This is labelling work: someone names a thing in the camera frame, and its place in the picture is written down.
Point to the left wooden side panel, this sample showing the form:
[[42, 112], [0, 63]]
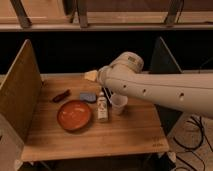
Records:
[[20, 90]]

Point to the wooden shelf rack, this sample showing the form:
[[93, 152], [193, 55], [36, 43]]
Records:
[[105, 15]]

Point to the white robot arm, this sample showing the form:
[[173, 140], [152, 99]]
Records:
[[191, 93]]

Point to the white squeeze bottle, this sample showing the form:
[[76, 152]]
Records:
[[102, 108]]

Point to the translucent plastic cup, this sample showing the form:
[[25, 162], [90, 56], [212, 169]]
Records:
[[118, 103]]

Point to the blue sponge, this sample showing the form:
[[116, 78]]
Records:
[[88, 97]]

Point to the right dark side panel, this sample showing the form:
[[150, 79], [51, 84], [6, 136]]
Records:
[[163, 62]]

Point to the orange ceramic bowl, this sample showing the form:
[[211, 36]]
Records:
[[74, 115]]

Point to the dark red chili pepper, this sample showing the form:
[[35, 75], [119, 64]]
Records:
[[61, 96]]

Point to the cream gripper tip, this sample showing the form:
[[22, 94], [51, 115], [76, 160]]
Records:
[[91, 75]]

